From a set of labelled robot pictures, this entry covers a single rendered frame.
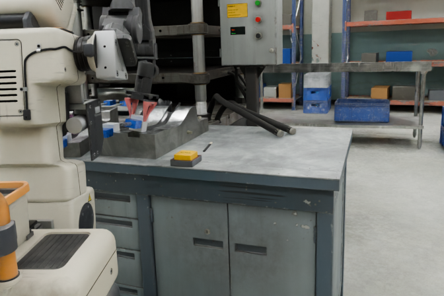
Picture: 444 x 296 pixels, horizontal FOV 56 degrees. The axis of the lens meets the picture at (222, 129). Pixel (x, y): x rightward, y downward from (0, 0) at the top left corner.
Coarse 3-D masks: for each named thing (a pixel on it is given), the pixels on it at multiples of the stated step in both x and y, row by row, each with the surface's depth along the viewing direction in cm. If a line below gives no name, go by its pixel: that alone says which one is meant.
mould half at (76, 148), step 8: (72, 112) 190; (104, 112) 189; (112, 112) 193; (104, 120) 186; (112, 120) 192; (80, 136) 163; (88, 136) 162; (72, 144) 153; (80, 144) 153; (88, 144) 161; (64, 152) 154; (72, 152) 153; (80, 152) 153
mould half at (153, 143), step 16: (160, 112) 174; (176, 112) 172; (192, 112) 175; (128, 128) 157; (160, 128) 157; (176, 128) 162; (192, 128) 176; (112, 144) 152; (128, 144) 150; (144, 144) 147; (160, 144) 150; (176, 144) 162
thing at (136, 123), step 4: (132, 116) 149; (136, 116) 148; (140, 116) 148; (128, 120) 145; (132, 120) 144; (136, 120) 145; (140, 120) 147; (120, 124) 140; (124, 124) 140; (128, 124) 142; (132, 124) 144; (136, 124) 144; (140, 124) 147; (144, 124) 149; (132, 128) 149; (136, 128) 145; (140, 128) 148; (144, 128) 150
